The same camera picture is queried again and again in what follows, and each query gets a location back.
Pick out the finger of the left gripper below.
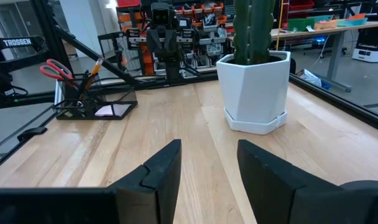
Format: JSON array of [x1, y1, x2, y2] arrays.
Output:
[[162, 27, 179, 60], [145, 27, 162, 60]]

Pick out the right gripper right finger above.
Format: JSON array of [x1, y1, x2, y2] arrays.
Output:
[[237, 138, 378, 224]]

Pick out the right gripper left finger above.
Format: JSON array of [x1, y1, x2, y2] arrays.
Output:
[[0, 139, 182, 224]]

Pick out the yellow wooden pencil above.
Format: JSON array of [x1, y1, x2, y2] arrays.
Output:
[[79, 57, 104, 101]]

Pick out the black pen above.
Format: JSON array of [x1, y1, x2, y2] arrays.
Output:
[[80, 70, 90, 94]]

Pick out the pink sticky note pad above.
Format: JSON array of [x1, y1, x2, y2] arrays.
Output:
[[94, 105, 115, 118]]

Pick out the red-handled scissors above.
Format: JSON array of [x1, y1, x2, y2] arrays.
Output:
[[39, 58, 75, 90]]

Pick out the black mesh desk organizer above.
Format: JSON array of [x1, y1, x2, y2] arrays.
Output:
[[51, 73, 139, 121]]

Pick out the parts shelf with orange bins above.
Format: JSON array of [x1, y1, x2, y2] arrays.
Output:
[[116, 0, 237, 79]]

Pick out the white pot saucer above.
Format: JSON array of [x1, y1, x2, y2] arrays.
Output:
[[223, 107, 288, 136]]

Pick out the green cactus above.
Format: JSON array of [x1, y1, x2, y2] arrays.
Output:
[[232, 0, 277, 65]]

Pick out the white faceted plant pot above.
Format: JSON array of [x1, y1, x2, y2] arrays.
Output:
[[216, 50, 292, 121]]

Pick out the white printed cardboard box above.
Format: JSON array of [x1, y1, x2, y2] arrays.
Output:
[[296, 68, 323, 88]]

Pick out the wooden desk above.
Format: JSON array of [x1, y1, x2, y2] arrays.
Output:
[[228, 20, 378, 93]]

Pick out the white machine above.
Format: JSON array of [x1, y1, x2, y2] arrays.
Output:
[[351, 26, 378, 63]]

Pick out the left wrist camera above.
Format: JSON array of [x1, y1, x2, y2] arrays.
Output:
[[150, 2, 172, 28]]

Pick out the yellow hanging cable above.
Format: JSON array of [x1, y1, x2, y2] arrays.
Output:
[[275, 0, 285, 52]]

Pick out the black frame clamp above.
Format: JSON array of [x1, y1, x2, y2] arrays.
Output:
[[17, 126, 48, 143]]

